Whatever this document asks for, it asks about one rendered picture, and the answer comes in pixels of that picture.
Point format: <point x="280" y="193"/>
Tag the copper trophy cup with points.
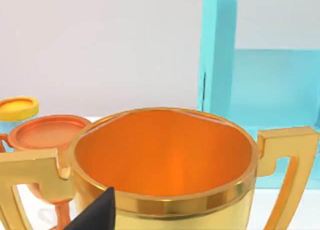
<point x="45" y="134"/>

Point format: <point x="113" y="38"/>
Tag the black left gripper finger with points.
<point x="100" y="210"/>

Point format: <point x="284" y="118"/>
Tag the light blue rack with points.
<point x="262" y="89"/>

